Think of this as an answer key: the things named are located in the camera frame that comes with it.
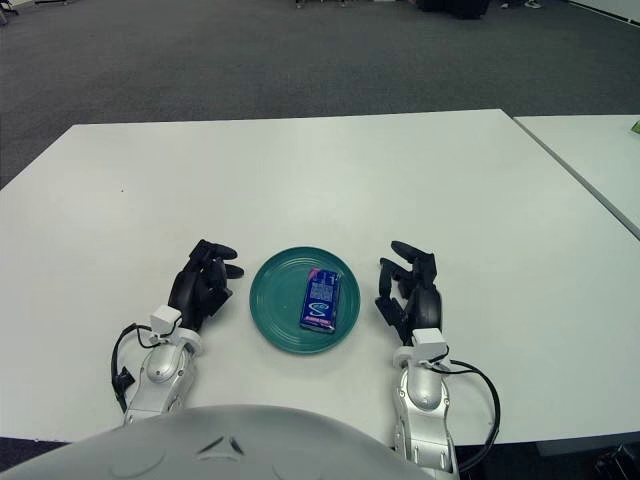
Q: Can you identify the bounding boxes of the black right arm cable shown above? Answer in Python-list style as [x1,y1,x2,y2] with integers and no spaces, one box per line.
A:
[439,357,501,474]

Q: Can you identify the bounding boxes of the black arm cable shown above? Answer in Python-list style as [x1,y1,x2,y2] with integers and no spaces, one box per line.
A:
[110,322,161,414]
[439,357,501,474]

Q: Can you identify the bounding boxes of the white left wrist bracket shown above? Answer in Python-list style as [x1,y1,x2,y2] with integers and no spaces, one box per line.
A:
[150,306,182,335]

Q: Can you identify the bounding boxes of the grey robot torso shell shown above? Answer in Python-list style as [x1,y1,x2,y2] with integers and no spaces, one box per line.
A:
[0,403,426,480]

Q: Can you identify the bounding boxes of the blue gum pack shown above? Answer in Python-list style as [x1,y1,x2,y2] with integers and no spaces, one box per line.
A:
[299,267,344,334]

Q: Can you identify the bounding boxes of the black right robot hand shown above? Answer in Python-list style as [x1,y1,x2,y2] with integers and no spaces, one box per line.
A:
[374,240,444,346]

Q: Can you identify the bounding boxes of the green round plate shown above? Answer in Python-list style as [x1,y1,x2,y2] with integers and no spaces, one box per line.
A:
[248,244,362,355]

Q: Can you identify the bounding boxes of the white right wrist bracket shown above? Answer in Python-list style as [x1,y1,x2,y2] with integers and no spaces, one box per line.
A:
[412,328,449,362]

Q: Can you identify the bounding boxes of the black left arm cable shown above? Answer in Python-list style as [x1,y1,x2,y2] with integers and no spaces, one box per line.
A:
[110,322,161,414]

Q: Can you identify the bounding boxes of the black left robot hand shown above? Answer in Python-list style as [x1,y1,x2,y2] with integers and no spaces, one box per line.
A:
[167,238,245,334]

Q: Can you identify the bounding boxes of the white neighbouring table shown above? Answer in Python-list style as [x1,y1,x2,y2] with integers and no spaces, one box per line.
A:
[513,114,640,234]

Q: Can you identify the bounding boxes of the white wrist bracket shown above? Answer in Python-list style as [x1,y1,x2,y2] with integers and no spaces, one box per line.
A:
[150,306,182,335]
[412,328,449,362]

